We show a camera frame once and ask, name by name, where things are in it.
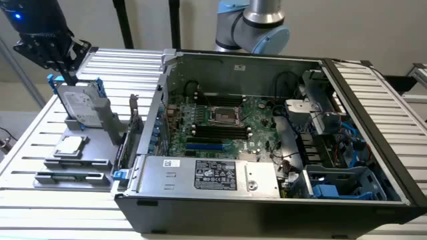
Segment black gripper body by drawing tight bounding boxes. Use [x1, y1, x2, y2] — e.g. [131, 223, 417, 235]
[0, 0, 75, 69]

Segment silver CPU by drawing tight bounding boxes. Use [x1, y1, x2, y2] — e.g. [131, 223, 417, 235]
[54, 136, 90, 158]

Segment black RAM slot bank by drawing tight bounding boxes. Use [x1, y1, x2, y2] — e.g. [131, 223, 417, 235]
[202, 94, 244, 108]

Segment black expansion slot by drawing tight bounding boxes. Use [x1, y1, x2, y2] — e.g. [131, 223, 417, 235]
[186, 137, 224, 144]

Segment CPU socket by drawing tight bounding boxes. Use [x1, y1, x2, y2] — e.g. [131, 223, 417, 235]
[206, 105, 244, 126]

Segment blue expansion slot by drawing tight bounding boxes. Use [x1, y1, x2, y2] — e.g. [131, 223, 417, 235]
[186, 143, 226, 151]

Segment black RAM slot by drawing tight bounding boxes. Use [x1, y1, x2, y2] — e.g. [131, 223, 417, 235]
[195, 127, 250, 134]
[195, 130, 250, 137]
[195, 133, 251, 140]
[195, 124, 248, 130]

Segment silver hard disk blue carrier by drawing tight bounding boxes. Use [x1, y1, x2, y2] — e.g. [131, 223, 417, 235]
[46, 73, 106, 131]

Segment black stand pole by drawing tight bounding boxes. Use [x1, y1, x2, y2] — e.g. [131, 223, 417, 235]
[167, 0, 182, 50]
[112, 0, 135, 50]

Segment graphics card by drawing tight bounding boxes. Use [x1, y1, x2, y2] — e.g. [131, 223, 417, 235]
[114, 93, 147, 171]

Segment grey parts rack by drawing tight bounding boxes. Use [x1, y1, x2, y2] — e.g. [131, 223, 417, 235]
[32, 96, 127, 193]

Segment green RAM stick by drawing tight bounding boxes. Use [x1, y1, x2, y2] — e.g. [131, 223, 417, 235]
[48, 174, 88, 181]

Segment blue case latch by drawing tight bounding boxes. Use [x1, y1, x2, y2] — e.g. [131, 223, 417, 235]
[112, 169, 130, 188]

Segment silver power supply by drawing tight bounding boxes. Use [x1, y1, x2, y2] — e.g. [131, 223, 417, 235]
[127, 155, 282, 199]

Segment green motherboard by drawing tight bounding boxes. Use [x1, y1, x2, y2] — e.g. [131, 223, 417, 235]
[162, 94, 286, 164]

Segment silver chipset heat sink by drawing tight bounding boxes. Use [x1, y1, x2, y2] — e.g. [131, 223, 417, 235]
[238, 153, 260, 164]

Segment silver metal drive cage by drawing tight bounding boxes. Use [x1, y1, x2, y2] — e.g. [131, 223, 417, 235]
[298, 69, 349, 136]

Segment black open PC case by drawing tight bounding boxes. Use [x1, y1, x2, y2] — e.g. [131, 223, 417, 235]
[111, 49, 427, 235]

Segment blue disk bay clip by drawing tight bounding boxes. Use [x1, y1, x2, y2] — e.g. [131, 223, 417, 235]
[313, 183, 341, 199]

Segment grey disk bay cage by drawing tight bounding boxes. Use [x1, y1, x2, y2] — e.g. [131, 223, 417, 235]
[300, 163, 393, 201]

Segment black box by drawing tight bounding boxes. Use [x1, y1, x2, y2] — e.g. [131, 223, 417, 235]
[382, 74, 418, 96]

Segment black table cable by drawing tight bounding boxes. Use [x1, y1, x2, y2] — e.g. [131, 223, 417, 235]
[0, 126, 19, 155]

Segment short black cable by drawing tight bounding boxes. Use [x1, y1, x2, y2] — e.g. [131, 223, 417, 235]
[184, 79, 202, 96]

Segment black looped cable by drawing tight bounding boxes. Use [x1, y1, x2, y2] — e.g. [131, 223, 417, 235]
[272, 70, 302, 99]

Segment grey metal bracket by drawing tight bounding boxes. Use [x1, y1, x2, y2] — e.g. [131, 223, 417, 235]
[284, 98, 325, 126]

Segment black air duct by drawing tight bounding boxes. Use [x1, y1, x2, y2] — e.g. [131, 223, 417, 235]
[295, 131, 346, 169]

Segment blue wire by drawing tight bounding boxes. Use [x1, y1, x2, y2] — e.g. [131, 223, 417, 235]
[335, 119, 369, 169]

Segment aluminium frame profile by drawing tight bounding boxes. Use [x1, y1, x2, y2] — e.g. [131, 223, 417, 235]
[399, 62, 427, 101]

